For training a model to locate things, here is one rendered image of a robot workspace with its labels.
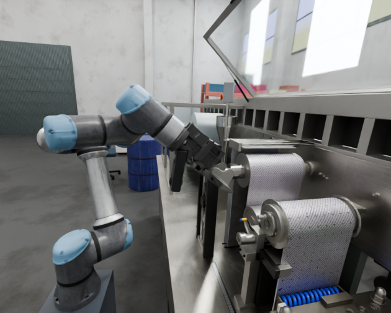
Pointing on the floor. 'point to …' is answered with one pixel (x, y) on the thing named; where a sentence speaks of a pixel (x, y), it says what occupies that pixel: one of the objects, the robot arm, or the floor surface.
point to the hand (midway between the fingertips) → (224, 188)
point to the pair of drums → (143, 164)
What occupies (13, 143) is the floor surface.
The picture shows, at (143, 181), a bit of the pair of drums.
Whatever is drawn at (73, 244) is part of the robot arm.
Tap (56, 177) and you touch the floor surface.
